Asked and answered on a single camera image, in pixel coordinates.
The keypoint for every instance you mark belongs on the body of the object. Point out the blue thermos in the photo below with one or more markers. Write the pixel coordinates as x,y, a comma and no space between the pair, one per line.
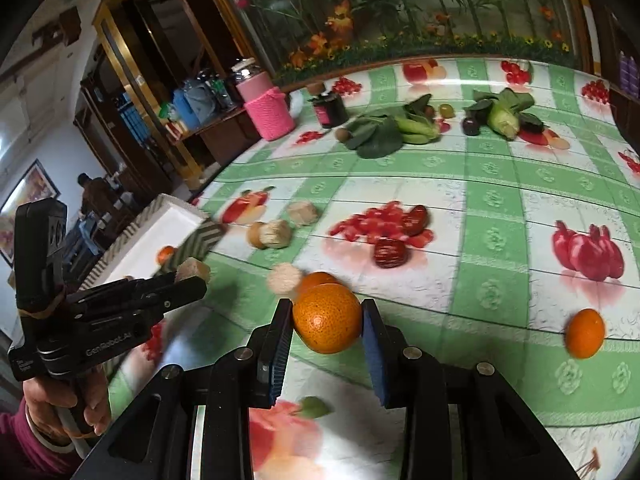
186,105

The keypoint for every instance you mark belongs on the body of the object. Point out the beige cylindrical cake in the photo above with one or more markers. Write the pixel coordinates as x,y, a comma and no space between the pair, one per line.
192,270
278,234
284,278
302,212

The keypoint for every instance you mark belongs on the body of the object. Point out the small brown fruit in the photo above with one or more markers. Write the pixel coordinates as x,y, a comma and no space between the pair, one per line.
342,134

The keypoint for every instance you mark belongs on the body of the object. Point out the person's left hand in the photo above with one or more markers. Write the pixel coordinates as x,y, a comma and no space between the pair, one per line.
42,405

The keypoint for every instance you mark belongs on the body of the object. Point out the framed wall picture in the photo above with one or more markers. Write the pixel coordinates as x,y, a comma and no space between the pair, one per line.
30,200

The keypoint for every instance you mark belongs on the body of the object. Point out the green checked printed tablecloth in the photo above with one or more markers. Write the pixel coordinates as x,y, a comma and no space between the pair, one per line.
490,200

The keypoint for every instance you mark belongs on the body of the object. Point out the wooden sideboard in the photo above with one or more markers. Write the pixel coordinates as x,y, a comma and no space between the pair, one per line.
210,140

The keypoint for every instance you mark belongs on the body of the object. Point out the grey-blue jug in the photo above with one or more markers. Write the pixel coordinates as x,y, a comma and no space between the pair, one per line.
202,92

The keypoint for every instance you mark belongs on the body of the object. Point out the white tray with striped rim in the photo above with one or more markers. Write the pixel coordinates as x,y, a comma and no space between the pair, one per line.
170,220

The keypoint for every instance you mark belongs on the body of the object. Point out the red date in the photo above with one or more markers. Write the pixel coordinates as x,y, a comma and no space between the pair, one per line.
390,252
415,220

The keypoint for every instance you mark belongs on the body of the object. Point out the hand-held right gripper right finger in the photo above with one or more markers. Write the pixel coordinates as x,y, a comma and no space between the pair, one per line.
374,357

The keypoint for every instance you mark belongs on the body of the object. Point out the brown longan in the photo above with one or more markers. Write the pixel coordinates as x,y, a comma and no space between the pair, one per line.
256,235

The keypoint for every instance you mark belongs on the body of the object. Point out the small green fruit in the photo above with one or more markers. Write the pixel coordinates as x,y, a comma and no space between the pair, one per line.
446,109

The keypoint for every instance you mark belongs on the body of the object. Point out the purple bottle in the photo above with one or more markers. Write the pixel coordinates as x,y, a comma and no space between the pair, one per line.
627,70

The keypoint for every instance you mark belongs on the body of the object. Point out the dark jar with pink label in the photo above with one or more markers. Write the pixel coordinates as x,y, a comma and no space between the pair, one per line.
331,109

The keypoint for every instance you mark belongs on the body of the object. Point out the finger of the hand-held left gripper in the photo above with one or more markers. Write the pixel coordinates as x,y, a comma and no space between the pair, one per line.
175,295
125,287

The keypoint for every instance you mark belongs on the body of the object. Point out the bottle in pink knitted sleeve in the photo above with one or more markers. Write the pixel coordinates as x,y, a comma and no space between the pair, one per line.
267,105

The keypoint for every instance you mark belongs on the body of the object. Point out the dark purple plum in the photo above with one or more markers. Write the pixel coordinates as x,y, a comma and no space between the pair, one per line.
470,126
531,124

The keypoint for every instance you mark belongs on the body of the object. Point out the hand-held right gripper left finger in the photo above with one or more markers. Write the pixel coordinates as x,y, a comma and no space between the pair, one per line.
277,357

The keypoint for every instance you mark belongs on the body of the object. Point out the person's left forearm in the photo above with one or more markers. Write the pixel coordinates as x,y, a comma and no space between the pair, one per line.
25,450

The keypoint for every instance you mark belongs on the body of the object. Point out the green leafy bok choy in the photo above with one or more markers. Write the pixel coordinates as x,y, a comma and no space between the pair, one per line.
380,135
505,110

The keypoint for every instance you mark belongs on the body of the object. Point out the orange mandarin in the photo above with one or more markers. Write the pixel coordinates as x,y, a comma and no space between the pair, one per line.
165,255
585,333
327,317
315,280

